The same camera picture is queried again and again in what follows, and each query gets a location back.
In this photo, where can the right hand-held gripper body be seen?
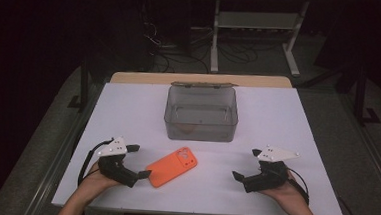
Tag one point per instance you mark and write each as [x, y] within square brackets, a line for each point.
[271, 177]

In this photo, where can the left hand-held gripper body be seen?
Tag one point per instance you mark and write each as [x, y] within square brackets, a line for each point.
[114, 148]

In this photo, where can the orange phone case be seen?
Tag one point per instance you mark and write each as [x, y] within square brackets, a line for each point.
[171, 166]

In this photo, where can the grey translucent storage box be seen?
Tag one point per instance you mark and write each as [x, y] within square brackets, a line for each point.
[201, 121]

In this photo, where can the person's right hand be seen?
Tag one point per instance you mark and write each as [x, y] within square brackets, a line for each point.
[288, 195]

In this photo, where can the person's left hand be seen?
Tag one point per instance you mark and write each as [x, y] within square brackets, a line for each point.
[95, 183]

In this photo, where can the black metal stand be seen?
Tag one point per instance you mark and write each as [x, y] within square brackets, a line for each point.
[360, 98]
[84, 81]

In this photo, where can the wooden table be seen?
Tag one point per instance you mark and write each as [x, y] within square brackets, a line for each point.
[200, 78]

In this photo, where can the aluminium floor rail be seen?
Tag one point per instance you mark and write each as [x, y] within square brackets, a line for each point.
[58, 166]
[375, 159]

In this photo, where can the grey metal desk frame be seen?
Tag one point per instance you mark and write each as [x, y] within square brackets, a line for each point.
[257, 20]

